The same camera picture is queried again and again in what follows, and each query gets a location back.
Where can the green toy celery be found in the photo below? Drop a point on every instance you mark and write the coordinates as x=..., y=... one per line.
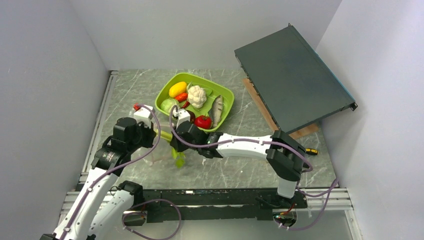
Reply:
x=179, y=157

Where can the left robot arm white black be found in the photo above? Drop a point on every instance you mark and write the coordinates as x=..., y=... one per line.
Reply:
x=86, y=219

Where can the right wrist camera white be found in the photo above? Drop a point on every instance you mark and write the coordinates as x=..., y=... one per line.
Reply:
x=181, y=116

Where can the dark grey metal case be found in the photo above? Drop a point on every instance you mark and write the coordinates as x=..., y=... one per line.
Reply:
x=295, y=85

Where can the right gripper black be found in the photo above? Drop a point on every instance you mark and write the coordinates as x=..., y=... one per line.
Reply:
x=175, y=144

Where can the yellow black screwdriver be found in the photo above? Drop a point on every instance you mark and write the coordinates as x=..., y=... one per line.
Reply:
x=311, y=151

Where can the white toy cauliflower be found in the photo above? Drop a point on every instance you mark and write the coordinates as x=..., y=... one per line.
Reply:
x=197, y=96

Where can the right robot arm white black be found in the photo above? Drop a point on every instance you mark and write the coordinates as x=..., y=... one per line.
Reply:
x=284, y=154

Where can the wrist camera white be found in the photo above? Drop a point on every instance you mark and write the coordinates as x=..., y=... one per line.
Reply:
x=143, y=114
x=181, y=116

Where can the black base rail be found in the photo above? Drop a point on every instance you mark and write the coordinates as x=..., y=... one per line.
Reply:
x=262, y=204

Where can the green toy cabbage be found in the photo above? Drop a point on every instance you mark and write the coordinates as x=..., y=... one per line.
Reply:
x=167, y=105

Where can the green plastic tray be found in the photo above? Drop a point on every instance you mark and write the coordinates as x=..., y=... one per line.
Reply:
x=213, y=90

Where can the clear zip top bag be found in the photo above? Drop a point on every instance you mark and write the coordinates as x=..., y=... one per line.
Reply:
x=163, y=151

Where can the wooden board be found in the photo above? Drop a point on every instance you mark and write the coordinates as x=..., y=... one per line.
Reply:
x=305, y=131

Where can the grey toy fish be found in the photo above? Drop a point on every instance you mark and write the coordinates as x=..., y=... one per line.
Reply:
x=216, y=111

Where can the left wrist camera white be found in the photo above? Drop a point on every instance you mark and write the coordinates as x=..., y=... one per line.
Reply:
x=143, y=114

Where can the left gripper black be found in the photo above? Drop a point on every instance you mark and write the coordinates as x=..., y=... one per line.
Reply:
x=151, y=133

